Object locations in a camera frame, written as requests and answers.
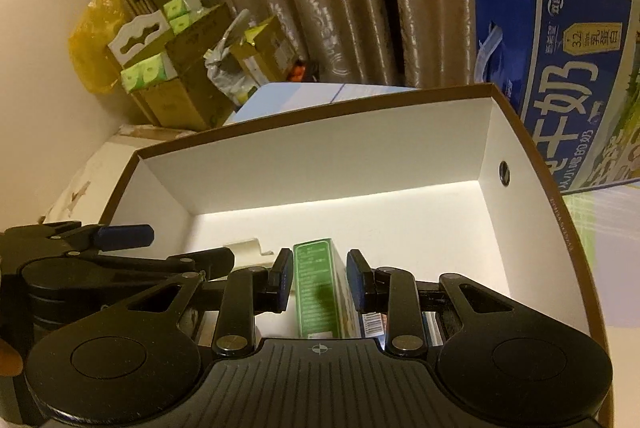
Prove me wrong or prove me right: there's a small open cardboard box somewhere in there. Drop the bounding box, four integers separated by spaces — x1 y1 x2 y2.
231 16 298 85

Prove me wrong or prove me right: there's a dark blue milk carton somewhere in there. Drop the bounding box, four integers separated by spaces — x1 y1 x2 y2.
474 0 639 193

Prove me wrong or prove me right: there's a brown cardboard storage box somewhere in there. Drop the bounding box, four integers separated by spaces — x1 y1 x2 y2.
103 85 613 427

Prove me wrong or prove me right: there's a white plastic rectangular case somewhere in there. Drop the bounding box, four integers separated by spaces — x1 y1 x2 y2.
226 238 277 270

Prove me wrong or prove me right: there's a checkered tablecloth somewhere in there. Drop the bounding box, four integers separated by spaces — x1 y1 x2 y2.
227 82 640 328

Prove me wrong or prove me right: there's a cardboard box with tissues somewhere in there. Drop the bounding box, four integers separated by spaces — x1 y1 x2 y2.
108 0 235 131

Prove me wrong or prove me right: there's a clear blue label box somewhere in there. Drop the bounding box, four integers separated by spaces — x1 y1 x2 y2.
359 312 444 349

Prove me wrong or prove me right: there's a cartoon print bedsheet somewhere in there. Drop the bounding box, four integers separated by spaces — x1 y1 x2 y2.
38 125 194 224

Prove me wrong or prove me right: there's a green medicine box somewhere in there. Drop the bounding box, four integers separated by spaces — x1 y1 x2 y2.
293 238 361 339

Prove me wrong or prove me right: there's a crumpled grey plastic bag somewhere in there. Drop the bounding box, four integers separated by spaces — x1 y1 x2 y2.
203 10 258 108

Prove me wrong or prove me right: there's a yellow plastic bag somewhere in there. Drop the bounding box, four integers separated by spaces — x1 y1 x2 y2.
67 0 131 95

